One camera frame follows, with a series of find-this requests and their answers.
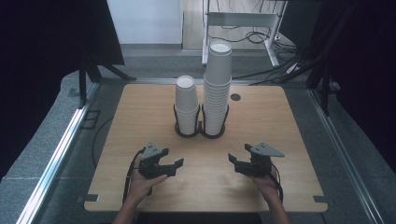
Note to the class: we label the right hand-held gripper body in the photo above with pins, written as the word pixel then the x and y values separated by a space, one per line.
pixel 258 163

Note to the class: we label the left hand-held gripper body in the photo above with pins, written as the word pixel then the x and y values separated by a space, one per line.
pixel 152 161

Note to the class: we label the short stack of paper cups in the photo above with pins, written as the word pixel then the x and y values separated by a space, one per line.
pixel 186 102

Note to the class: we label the tall stack of paper cups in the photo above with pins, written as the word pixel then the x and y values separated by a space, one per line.
pixel 218 87

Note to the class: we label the person's right hand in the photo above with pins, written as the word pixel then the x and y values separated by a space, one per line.
pixel 264 185

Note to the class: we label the person's left hand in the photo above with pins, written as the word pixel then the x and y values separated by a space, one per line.
pixel 141 185

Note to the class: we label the round dark table grommet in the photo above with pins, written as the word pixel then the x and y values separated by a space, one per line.
pixel 235 97

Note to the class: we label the white power strip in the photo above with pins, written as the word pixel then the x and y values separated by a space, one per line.
pixel 292 68

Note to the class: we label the black metal stand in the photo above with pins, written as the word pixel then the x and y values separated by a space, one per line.
pixel 82 84
pixel 325 93

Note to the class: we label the black curtain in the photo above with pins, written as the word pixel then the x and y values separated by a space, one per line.
pixel 367 77
pixel 40 62

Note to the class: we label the aluminium floor rail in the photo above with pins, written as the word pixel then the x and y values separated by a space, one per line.
pixel 345 161
pixel 56 165

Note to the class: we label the white metal desk frame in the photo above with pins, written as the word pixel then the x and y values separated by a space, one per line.
pixel 239 19

